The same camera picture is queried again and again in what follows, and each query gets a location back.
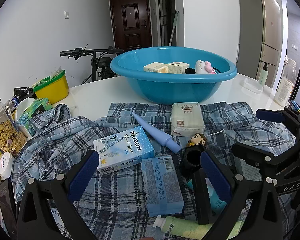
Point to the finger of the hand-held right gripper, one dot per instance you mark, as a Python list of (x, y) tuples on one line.
[(268, 115), (252, 152)]

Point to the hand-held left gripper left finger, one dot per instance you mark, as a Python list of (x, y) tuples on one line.
[(83, 172)]

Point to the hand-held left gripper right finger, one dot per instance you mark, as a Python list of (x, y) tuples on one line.
[(215, 175)]

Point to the white printed box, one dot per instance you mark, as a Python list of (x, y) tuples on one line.
[(250, 171)]

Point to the brown-haired doll figure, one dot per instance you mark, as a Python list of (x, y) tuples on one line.
[(197, 138)]

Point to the light blue tower-print box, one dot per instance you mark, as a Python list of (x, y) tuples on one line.
[(125, 147)]

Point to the blue tissue packet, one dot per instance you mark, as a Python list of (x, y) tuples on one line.
[(162, 187)]

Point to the white napkin pack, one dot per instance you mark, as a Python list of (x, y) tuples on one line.
[(187, 120)]

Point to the blue cone-shaped plastic tool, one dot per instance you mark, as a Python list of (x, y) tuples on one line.
[(155, 131)]

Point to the blue plastic basin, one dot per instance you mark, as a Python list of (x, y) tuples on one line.
[(177, 90)]

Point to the black framed tablet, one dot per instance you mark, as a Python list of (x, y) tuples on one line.
[(190, 165)]

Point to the light blue packet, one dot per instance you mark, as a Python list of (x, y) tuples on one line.
[(216, 203)]

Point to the clear plastic container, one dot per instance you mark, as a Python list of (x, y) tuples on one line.
[(252, 85)]

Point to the large white bottle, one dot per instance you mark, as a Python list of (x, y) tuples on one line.
[(285, 85)]

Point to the blue plaid shirt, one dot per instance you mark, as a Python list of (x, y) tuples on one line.
[(110, 195)]

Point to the pale green pump bottle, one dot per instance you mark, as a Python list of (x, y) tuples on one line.
[(263, 76)]

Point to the pale green tube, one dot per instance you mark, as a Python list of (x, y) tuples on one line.
[(182, 227)]

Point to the green floral tissue pack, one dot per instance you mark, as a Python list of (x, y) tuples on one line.
[(32, 110)]

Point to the black box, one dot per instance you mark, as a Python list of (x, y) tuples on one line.
[(6, 200)]

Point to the white and pink plush toy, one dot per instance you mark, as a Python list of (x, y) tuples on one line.
[(201, 67)]

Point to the clear cereal jar black lid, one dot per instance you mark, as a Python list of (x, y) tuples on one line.
[(7, 135)]

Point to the beige refrigerator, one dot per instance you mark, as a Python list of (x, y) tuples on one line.
[(267, 30)]

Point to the yellow tub with green rim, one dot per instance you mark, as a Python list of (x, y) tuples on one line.
[(52, 90)]

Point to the black cloth item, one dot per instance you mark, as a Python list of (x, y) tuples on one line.
[(190, 71)]

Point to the blue snack packet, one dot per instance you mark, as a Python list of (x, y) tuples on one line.
[(15, 101)]

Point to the black snack bag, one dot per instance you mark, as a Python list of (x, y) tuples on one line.
[(23, 92)]

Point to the pale yellow box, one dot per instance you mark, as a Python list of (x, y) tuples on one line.
[(176, 68), (155, 67)]

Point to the bunch of clear sachets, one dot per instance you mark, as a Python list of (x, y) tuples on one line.
[(53, 73)]

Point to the black framed glass door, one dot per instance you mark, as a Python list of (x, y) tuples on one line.
[(166, 12)]

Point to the dark brown door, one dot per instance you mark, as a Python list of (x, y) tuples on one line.
[(132, 22)]

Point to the white light switch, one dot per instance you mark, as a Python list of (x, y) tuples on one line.
[(66, 14)]

